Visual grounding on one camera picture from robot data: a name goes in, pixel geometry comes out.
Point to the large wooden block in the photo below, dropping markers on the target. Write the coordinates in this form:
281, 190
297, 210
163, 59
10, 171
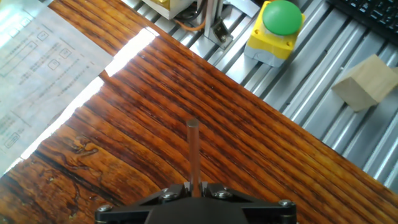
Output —
363, 84

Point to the clear glass rod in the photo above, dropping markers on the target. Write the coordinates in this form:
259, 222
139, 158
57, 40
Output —
194, 155

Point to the black keyboard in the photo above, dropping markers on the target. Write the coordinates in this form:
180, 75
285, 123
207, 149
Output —
373, 15

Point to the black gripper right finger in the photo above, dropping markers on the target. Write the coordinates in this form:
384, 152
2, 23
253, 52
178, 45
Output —
217, 191

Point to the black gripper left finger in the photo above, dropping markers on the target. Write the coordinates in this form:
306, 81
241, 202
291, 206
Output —
175, 190

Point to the printed paper sheet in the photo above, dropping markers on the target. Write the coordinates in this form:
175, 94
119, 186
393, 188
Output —
37, 62

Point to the white box golden bag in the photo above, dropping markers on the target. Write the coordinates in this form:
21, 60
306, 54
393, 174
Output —
168, 7

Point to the brown wood grain board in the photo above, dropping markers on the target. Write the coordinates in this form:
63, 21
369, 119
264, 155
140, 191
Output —
248, 140

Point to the yellow box green button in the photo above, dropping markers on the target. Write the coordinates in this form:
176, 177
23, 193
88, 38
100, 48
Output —
270, 46

